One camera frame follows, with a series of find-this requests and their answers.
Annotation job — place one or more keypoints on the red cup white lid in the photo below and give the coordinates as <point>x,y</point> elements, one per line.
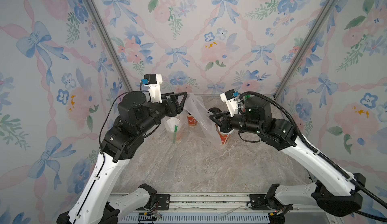
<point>224,136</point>

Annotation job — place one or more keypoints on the clear plastic carrier bag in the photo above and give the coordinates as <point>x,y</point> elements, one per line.
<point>182,117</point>

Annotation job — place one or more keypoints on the red cup black lid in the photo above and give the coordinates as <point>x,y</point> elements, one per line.
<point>192,122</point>
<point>215,110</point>

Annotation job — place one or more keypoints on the red cup black lid left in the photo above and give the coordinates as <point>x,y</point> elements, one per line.
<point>192,122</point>

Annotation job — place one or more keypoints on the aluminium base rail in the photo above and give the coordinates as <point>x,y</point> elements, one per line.
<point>222,208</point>

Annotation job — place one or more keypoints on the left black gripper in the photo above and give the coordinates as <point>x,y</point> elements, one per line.
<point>178,108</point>

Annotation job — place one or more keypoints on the red cup black lid right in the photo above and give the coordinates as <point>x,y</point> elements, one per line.
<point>215,110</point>

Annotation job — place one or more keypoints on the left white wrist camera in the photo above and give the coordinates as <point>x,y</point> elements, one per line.
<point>152,83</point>

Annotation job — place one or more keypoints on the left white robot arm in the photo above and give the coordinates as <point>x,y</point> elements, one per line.
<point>137,120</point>

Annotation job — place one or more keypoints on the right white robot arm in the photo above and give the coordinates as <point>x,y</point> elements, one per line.
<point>332,192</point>

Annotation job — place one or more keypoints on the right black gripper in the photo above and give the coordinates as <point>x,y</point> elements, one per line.
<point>224,123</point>

